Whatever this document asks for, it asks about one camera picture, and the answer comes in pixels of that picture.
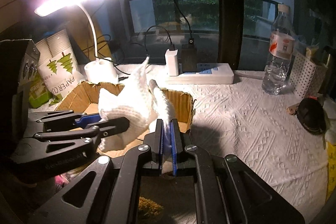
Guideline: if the green snack package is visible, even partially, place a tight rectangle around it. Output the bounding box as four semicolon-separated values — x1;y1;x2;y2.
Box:
29;72;63;109

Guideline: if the yellow curtain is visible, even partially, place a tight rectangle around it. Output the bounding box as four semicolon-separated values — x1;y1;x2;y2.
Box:
66;6;111;64

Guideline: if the black round lid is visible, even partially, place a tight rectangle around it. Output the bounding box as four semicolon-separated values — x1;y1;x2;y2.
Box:
297;97;327;135

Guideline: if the white embossed table cloth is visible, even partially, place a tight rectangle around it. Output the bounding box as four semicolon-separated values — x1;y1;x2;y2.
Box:
28;63;330;224

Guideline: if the dark power adapter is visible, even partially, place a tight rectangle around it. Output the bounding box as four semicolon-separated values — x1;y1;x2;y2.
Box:
181;38;197;73

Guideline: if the white knit glove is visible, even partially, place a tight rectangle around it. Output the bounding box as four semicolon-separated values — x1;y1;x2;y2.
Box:
98;57;175;152

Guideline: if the white power strip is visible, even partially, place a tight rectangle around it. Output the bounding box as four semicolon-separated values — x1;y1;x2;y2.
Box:
165;63;234;85

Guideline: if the paper cup pack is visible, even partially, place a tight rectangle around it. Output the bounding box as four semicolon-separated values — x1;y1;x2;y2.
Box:
35;30;85;100

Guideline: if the white usb charger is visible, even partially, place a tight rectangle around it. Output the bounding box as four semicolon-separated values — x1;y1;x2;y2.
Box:
165;50;179;77

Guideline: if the white desk lamp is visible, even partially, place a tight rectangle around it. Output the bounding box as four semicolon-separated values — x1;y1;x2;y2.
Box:
34;0;118;84

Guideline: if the brown fuzzy ball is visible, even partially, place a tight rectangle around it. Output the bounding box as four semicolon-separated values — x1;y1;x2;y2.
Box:
138;197;163;223

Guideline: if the yellow tissue pack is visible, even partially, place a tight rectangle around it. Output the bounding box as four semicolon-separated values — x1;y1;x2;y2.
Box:
326;141;336;201

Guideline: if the clear water bottle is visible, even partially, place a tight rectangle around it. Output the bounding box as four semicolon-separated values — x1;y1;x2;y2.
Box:
261;4;295;95

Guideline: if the white perforated basket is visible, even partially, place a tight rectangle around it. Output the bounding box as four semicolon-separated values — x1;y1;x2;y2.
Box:
289;52;327;99

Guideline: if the black charger cable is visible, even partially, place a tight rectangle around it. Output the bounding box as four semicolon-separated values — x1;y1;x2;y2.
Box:
81;0;195;83

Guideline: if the open cardboard box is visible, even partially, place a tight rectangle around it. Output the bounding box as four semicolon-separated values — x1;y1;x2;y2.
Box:
57;82;193;157

